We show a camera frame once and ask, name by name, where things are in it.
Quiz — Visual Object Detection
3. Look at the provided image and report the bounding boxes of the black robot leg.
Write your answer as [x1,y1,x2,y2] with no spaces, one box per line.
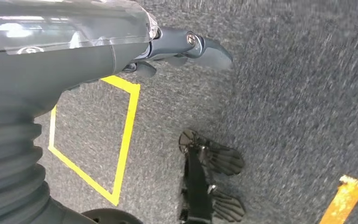
[183,145,213,224]

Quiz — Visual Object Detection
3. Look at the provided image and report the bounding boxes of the yellow floor tape marking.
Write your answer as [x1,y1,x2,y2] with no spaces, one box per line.
[319,175,358,224]

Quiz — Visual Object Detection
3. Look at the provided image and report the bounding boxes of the black round robot part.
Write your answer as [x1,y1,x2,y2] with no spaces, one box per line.
[82,209,144,224]

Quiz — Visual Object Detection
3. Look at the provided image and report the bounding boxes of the yellow floor tape square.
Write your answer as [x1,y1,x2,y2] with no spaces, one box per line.
[48,75,141,207]

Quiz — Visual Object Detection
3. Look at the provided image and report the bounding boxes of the black robot foot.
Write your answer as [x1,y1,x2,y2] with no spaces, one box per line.
[179,185,247,224]
[178,129,245,177]

